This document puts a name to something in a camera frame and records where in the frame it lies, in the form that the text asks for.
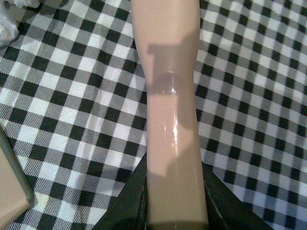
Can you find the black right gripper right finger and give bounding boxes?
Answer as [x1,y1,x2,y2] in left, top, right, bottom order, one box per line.
[202,163,272,230]

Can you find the beige plastic dustpan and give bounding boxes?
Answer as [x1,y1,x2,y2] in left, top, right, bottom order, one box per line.
[0,129,35,230]

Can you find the beige hand brush black bristles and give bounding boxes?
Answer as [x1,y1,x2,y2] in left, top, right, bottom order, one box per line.
[131,0,209,230]

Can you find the black white checkered cloth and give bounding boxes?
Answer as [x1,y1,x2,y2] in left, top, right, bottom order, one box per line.
[0,0,307,230]

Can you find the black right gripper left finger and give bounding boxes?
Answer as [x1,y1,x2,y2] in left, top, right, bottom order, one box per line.
[93,155,147,230]

